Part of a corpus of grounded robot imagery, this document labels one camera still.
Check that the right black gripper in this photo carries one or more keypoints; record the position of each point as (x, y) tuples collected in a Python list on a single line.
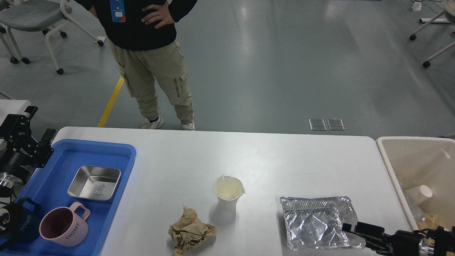
[(401, 243)]

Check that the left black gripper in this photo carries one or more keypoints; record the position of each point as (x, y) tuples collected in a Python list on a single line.
[(22, 154)]

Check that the aluminium foil container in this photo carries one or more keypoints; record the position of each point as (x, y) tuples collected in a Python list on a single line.
[(317, 223)]

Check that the square stainless steel dish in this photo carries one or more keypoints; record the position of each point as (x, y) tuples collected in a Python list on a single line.
[(94, 183)]

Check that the dark teal HOME mug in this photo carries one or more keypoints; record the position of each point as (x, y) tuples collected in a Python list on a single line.
[(20, 222)]

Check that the pink HOME mug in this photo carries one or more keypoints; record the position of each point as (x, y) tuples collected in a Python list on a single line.
[(66, 226)]

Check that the white paper cup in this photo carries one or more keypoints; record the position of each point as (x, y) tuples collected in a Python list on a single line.
[(228, 191)]

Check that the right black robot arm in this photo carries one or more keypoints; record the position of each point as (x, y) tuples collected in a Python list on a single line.
[(442, 243)]

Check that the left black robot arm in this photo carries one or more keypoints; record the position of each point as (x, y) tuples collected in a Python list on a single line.
[(20, 158)]

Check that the person's right hand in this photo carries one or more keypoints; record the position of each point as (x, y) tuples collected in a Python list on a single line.
[(93, 11)]

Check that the person's left hand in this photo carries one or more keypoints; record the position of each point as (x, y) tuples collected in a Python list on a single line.
[(161, 14)]

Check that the white side table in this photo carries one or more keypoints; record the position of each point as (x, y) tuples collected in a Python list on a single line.
[(12, 107)]

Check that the blue plastic tray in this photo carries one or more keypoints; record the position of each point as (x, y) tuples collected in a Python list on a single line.
[(48, 187)]

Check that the brown paper in bin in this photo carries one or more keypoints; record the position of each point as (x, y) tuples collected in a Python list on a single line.
[(428, 223)]

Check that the white cup in bin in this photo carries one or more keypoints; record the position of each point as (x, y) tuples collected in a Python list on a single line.
[(420, 193)]

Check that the white plastic bin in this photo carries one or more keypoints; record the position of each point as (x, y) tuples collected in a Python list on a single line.
[(413, 161)]

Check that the grey office chair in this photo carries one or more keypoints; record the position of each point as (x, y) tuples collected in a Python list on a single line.
[(41, 15)]

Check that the silver floor plate right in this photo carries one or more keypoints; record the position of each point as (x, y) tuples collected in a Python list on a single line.
[(336, 124)]

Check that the silver floor plate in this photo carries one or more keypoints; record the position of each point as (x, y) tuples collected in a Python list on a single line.
[(317, 124), (336, 124)]

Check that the silver floor plate left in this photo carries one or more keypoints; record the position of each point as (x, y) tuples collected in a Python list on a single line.
[(317, 124)]

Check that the person in black sweater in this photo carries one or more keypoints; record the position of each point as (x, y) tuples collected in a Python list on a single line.
[(146, 56)]

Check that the blue ID badge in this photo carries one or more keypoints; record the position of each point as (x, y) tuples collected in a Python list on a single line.
[(118, 11)]

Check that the crumpled brown paper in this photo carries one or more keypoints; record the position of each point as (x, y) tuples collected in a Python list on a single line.
[(190, 232)]

